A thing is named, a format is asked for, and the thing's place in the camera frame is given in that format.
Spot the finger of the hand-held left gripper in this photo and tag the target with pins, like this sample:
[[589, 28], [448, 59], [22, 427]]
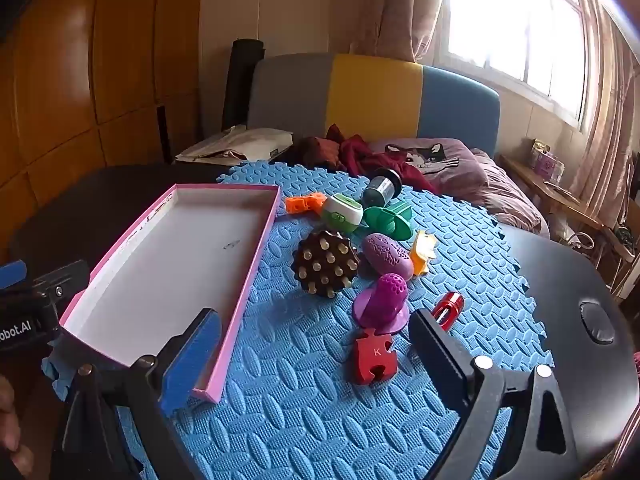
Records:
[[10, 272], [60, 282]]

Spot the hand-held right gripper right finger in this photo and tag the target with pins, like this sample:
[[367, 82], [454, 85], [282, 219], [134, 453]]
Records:
[[440, 355]]

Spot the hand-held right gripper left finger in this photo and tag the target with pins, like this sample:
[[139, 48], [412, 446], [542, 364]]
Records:
[[192, 360]]

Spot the red cylinder bottle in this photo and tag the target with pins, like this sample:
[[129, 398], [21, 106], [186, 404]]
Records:
[[447, 307]]

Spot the red puzzle piece block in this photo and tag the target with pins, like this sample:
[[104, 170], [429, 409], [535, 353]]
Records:
[[372, 355]]

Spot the magenta silicone brush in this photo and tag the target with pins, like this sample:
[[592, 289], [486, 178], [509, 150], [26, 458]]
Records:
[[385, 295]]

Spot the pink cardboard box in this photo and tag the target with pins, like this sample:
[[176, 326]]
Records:
[[165, 260]]

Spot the yellow plastic clip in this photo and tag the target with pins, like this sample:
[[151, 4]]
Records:
[[422, 250]]

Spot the green plastic stand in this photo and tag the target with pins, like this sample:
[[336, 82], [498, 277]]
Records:
[[385, 220]]

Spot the brown studded massage brush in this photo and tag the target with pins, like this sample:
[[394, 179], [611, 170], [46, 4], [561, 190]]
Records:
[[325, 260]]

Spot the white green plastic gadget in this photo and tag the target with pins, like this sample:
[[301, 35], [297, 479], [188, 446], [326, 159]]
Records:
[[340, 212]]

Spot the orange cube blocks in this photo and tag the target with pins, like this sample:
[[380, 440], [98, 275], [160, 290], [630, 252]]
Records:
[[300, 204]]

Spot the person's left hand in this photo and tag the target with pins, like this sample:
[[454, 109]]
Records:
[[7, 395]]

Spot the blue foam puzzle mat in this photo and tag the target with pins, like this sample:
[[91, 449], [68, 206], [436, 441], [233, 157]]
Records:
[[300, 360]]

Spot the pink blanket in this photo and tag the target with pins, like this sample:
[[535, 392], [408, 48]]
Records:
[[510, 200]]

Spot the purple cat print pillow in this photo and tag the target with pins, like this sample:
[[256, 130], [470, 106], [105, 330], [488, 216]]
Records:
[[450, 167]]

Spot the wooden bedside shelf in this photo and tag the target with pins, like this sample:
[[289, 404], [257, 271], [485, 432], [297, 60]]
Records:
[[565, 200]]

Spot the dark red cloth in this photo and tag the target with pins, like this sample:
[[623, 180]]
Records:
[[360, 157]]

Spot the purple box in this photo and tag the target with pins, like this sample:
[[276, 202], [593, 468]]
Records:
[[547, 162]]

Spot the wooden wardrobe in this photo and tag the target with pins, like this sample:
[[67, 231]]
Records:
[[100, 60]]

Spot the brown cushion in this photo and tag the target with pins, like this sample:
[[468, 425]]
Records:
[[320, 152]]

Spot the grey yellow blue headboard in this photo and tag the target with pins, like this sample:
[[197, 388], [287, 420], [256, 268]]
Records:
[[375, 95]]

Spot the long pink curtain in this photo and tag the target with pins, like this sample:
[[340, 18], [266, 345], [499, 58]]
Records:
[[610, 110]]

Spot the window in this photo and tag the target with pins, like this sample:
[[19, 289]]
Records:
[[510, 20]]

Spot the short pink curtain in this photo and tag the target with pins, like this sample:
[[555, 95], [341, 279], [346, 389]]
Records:
[[400, 10]]

